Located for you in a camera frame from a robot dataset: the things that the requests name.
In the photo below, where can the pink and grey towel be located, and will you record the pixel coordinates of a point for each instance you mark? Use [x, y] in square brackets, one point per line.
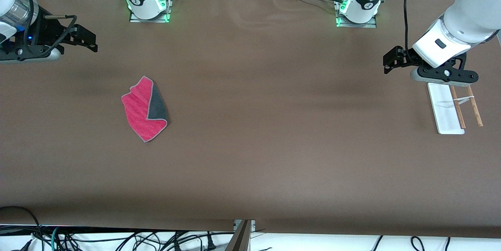
[139, 114]

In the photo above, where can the white rectangular tray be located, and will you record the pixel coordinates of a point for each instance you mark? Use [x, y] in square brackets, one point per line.
[446, 114]

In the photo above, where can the metal table bracket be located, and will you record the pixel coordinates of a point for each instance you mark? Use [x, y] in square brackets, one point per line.
[253, 224]

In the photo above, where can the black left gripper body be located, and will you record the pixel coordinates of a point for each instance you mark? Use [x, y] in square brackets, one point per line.
[407, 58]

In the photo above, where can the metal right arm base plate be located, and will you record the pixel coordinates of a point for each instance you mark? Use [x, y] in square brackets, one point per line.
[156, 19]

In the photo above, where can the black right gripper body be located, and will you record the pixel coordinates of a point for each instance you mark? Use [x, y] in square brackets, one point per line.
[46, 33]

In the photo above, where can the black power plug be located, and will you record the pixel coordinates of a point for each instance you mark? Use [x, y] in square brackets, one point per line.
[210, 242]

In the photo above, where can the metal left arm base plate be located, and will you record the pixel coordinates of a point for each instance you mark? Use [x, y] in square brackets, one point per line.
[368, 25]

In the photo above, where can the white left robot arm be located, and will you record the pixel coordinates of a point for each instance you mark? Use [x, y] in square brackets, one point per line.
[469, 12]

